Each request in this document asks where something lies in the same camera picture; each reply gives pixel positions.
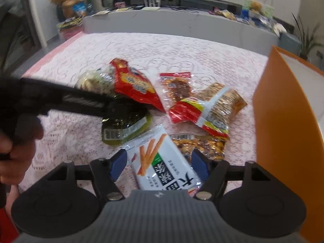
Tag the brown teddy bear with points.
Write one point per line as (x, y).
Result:
(257, 5)

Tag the clear packet of peanuts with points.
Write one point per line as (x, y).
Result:
(202, 145)

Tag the white packet with orange sticks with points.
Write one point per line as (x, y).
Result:
(157, 162)

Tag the small pink box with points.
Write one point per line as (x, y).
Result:
(120, 5)

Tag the glass sliding door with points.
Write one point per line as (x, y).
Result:
(15, 30)

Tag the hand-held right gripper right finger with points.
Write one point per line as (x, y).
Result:
(200, 163)

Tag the pink basket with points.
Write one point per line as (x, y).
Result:
(69, 33)

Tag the pink lace tablecloth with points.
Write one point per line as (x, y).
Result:
(76, 53)

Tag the person's left hand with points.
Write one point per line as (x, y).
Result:
(20, 157)

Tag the red and white cracker packet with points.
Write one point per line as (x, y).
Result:
(215, 111)

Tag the stack of colourful packets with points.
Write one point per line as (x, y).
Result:
(69, 23)

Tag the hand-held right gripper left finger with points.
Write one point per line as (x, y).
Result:
(119, 163)

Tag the green and white gift box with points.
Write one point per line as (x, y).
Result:
(268, 8)

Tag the red snack packet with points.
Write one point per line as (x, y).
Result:
(134, 86)

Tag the pile of small snack packets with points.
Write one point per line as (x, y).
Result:
(224, 14)

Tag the red garment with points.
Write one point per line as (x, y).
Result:
(5, 226)

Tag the golden vase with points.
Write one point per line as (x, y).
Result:
(68, 8)

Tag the grey TV cabinet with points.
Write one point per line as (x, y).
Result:
(177, 22)

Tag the black vase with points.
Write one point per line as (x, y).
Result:
(60, 14)

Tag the white round appliance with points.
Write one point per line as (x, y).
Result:
(279, 28)

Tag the small black box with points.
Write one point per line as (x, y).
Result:
(138, 7)

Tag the blue carton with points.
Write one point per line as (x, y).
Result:
(244, 15)

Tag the clear packet of pale snacks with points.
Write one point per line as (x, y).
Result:
(91, 79)

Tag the orange storage box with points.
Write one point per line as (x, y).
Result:
(283, 131)

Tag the grey trash bin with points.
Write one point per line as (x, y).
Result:
(289, 43)

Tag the tall potted plant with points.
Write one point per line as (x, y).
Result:
(307, 38)

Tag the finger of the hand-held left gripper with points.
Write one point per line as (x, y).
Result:
(83, 102)

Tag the clear packet of brown meat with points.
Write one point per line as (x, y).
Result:
(177, 87)

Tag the blue snack bag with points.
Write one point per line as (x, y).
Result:
(80, 9)

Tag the dark green seaweed packet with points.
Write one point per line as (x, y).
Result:
(126, 125)

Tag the white router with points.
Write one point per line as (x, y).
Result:
(151, 7)

